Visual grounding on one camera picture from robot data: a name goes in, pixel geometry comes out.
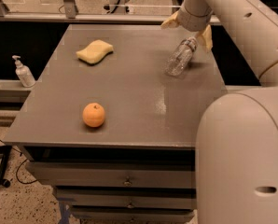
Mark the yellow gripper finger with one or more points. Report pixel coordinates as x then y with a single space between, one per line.
204 38
171 22

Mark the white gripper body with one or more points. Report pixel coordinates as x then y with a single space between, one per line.
188 20

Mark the clear plastic water bottle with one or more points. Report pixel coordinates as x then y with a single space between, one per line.
180 58

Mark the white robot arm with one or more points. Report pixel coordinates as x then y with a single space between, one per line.
237 139

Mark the white pump dispenser bottle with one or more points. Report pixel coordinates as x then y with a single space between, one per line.
23 72

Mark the yellow sponge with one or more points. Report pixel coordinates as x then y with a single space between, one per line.
94 52

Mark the grey drawer cabinet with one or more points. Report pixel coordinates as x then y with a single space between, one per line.
138 165

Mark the orange fruit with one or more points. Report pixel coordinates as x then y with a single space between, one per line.
93 115

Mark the black chair leg with caster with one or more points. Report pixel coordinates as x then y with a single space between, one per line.
4 155

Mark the metal railing frame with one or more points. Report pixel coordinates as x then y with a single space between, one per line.
86 11

